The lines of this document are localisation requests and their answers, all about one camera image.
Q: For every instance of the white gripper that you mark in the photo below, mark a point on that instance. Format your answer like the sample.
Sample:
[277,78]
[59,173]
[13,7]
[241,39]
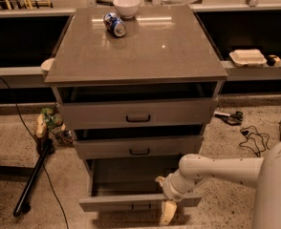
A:
[170,188]

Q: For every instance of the grey bottom drawer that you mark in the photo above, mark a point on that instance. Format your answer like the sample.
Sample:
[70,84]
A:
[127,183]

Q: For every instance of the grey drawer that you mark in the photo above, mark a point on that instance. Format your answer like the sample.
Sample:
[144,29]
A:
[127,183]
[118,106]
[139,141]

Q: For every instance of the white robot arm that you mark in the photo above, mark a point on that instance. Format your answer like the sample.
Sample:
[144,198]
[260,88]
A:
[263,174]

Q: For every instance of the grey middle drawer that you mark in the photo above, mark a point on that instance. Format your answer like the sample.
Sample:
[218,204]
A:
[139,141]

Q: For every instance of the grey top drawer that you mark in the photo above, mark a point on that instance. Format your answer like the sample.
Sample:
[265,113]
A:
[118,106]

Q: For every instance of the grey drawer cabinet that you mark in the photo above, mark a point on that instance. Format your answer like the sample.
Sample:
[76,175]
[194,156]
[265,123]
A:
[162,45]

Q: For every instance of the black tripod leg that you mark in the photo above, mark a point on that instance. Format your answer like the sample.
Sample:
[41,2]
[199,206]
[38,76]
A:
[23,201]

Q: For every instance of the colourful snack bags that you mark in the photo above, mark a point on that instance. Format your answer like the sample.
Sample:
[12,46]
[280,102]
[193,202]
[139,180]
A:
[50,121]

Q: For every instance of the white takeout container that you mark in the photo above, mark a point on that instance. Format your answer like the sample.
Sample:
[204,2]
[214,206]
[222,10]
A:
[247,58]

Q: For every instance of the yellow black small object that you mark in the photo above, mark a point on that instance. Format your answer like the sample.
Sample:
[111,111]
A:
[273,60]

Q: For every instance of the white round plate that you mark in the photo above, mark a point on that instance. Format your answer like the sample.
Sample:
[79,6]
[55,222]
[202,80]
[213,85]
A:
[46,65]

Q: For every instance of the blue soda can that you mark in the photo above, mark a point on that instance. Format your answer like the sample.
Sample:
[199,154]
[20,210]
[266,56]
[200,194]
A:
[114,24]

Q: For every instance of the white bowl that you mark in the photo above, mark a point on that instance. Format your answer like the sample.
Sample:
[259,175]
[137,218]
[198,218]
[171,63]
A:
[126,8]

